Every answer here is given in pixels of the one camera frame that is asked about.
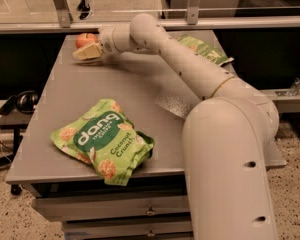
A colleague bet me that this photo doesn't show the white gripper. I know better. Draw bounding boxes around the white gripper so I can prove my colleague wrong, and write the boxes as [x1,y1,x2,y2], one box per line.
[73,24,132,61]

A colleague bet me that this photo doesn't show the red apple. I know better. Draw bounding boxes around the red apple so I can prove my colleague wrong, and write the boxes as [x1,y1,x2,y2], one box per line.
[76,33,98,48]

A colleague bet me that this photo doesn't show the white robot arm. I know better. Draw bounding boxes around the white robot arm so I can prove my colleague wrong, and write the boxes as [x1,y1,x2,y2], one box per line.
[73,14,279,240]

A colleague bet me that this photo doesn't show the green coconut crunch chip bag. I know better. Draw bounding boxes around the green coconut crunch chip bag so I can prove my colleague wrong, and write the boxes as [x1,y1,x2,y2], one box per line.
[50,99,155,186]

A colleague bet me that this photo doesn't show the green jalapeno chip bag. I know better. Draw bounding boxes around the green jalapeno chip bag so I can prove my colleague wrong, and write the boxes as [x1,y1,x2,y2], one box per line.
[177,34,233,66]

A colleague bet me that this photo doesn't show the grey drawer cabinet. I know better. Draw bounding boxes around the grey drawer cabinet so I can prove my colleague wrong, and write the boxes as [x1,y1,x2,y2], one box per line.
[7,23,279,240]

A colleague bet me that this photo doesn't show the black headphones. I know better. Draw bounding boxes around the black headphones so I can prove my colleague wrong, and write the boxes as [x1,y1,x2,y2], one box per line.
[0,90,39,116]

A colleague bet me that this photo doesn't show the top grey drawer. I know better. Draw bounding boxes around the top grey drawer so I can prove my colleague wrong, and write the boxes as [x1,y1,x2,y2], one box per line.
[32,190,190,222]

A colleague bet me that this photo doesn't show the grey drawer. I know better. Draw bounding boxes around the grey drawer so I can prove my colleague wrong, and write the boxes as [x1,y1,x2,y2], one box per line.
[32,190,190,222]
[62,214,193,240]

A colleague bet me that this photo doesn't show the metal railing frame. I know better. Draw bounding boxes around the metal railing frame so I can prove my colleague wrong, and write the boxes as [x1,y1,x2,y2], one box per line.
[0,0,300,34]

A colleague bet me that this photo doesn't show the white cable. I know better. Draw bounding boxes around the white cable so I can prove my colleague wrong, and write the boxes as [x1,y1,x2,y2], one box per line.
[0,114,13,165]

